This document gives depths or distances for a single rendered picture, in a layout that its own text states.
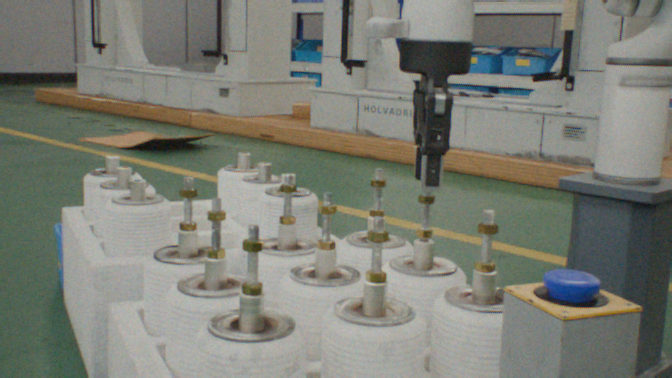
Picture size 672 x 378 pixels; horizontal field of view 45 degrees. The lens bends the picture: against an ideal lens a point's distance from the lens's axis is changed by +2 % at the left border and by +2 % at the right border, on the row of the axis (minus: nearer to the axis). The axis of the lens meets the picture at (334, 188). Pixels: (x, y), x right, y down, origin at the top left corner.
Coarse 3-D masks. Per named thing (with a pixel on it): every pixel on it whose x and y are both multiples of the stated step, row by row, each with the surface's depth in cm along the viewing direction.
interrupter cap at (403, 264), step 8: (400, 256) 92; (408, 256) 92; (392, 264) 89; (400, 264) 89; (408, 264) 90; (440, 264) 90; (448, 264) 90; (400, 272) 87; (408, 272) 86; (416, 272) 86; (424, 272) 86; (432, 272) 87; (440, 272) 86; (448, 272) 87
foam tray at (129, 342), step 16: (112, 304) 95; (128, 304) 95; (112, 320) 93; (128, 320) 90; (112, 336) 93; (128, 336) 86; (144, 336) 86; (160, 336) 86; (112, 352) 93; (128, 352) 83; (144, 352) 81; (160, 352) 84; (112, 368) 94; (128, 368) 83; (144, 368) 78; (160, 368) 78; (320, 368) 79
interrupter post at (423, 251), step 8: (416, 240) 89; (432, 240) 89; (416, 248) 88; (424, 248) 88; (432, 248) 88; (416, 256) 89; (424, 256) 88; (432, 256) 89; (416, 264) 89; (424, 264) 88; (432, 264) 89
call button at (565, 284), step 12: (552, 276) 60; (564, 276) 60; (576, 276) 60; (588, 276) 60; (552, 288) 59; (564, 288) 59; (576, 288) 58; (588, 288) 58; (600, 288) 60; (576, 300) 59; (588, 300) 59
